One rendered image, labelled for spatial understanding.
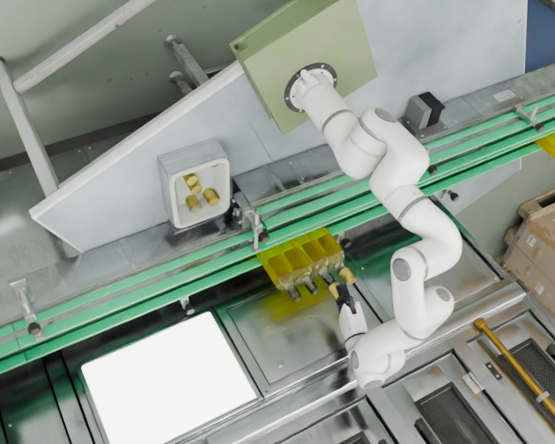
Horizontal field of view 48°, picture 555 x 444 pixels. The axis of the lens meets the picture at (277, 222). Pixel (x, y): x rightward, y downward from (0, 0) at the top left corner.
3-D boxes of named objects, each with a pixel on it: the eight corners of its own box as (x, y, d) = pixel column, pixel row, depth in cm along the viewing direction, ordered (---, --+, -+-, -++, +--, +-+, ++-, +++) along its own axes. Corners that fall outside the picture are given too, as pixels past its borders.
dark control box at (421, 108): (403, 114, 210) (418, 130, 206) (409, 96, 204) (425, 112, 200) (423, 108, 213) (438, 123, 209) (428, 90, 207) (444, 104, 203)
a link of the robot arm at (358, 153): (313, 141, 156) (344, 184, 147) (338, 98, 148) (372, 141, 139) (342, 144, 162) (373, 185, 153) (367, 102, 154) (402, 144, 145)
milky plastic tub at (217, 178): (164, 210, 184) (175, 231, 179) (157, 156, 166) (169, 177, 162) (218, 191, 190) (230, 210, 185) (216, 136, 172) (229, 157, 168)
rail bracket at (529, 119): (508, 110, 218) (536, 134, 211) (516, 93, 212) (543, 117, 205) (517, 107, 219) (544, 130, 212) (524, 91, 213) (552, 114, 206)
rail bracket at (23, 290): (14, 291, 172) (36, 357, 159) (-4, 255, 159) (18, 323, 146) (32, 284, 173) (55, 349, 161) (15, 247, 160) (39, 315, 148)
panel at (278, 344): (76, 369, 178) (116, 477, 160) (73, 364, 176) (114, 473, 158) (339, 255, 209) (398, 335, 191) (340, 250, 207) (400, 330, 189)
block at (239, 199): (230, 214, 191) (240, 230, 187) (230, 194, 183) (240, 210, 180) (240, 210, 192) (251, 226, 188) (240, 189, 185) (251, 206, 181)
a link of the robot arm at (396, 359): (381, 364, 154) (412, 363, 158) (367, 328, 161) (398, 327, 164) (355, 393, 164) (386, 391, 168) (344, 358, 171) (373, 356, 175)
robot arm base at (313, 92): (275, 85, 158) (302, 123, 149) (314, 52, 155) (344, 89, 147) (302, 114, 170) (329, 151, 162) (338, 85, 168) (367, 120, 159)
